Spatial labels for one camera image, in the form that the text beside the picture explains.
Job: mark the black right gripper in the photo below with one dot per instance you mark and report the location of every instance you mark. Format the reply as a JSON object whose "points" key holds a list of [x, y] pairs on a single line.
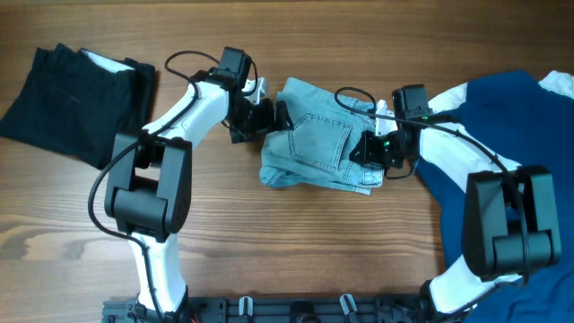
{"points": [[370, 149]]}

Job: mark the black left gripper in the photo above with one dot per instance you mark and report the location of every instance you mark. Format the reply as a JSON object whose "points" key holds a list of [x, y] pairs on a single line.
{"points": [[265, 120]]}

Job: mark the light blue denim shorts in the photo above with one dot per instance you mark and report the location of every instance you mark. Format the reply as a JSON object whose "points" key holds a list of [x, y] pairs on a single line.
{"points": [[316, 150]]}

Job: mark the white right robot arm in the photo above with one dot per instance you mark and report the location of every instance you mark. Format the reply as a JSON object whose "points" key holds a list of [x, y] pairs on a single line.
{"points": [[510, 222]]}

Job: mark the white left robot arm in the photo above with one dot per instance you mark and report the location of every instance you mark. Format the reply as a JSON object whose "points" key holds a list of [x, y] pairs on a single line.
{"points": [[149, 179]]}

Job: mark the dark blue garment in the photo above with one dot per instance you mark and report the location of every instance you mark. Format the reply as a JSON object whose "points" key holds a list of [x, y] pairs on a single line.
{"points": [[518, 119]]}

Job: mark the folded black garment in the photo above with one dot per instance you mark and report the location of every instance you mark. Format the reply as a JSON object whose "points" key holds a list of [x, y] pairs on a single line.
{"points": [[75, 102]]}

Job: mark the white garment in pile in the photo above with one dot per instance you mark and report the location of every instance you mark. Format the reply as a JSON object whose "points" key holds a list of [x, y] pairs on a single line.
{"points": [[558, 82]]}

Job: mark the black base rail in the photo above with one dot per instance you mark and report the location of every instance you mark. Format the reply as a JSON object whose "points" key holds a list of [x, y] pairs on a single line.
{"points": [[346, 308]]}

